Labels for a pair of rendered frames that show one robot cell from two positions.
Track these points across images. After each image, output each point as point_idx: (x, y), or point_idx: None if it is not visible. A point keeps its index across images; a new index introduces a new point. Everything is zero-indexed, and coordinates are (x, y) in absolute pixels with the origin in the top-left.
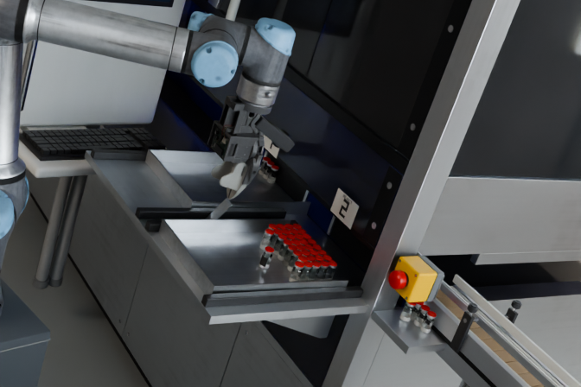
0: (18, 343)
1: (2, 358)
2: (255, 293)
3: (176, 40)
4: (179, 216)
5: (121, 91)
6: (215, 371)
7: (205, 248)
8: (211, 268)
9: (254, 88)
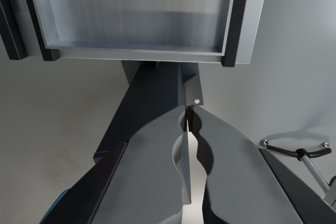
0: (182, 163)
1: (183, 163)
2: None
3: None
4: None
5: None
6: None
7: None
8: (148, 5)
9: None
